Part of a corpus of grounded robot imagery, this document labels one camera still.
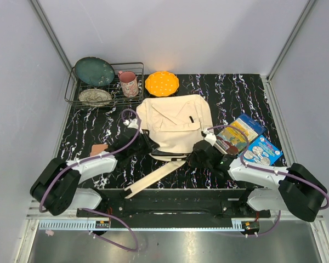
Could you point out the dark teal plate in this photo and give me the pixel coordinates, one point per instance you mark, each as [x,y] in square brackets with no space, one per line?
[94,71]

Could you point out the light blue coin book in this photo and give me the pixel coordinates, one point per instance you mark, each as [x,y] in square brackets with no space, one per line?
[261,151]

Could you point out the grey wire dish rack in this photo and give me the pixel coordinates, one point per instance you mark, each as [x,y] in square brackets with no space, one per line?
[75,86]

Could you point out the aluminium front rail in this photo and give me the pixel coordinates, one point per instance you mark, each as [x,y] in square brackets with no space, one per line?
[217,208]

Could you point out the salmon leather wallet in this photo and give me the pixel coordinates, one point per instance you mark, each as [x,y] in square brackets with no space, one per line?
[98,149]

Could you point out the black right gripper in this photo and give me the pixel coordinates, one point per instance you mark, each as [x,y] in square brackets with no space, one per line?
[191,160]

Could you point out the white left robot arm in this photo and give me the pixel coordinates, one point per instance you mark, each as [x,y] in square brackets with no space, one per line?
[57,185]

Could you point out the yellow polka dot plate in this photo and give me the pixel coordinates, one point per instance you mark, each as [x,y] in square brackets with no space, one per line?
[162,84]

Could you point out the yellow blue picture book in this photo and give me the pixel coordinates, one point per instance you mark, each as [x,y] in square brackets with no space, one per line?
[232,141]

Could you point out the pink ghost pattern mug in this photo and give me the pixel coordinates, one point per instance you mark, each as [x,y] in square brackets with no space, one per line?
[129,84]

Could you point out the speckled beige plate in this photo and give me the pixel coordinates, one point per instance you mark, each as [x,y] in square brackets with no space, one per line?
[95,97]

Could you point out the cream canvas backpack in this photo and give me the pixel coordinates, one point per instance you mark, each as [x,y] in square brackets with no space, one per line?
[176,125]

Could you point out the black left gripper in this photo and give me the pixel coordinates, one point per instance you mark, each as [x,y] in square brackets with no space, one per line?
[149,144]

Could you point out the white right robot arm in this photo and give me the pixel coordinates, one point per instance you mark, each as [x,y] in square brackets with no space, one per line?
[293,189]

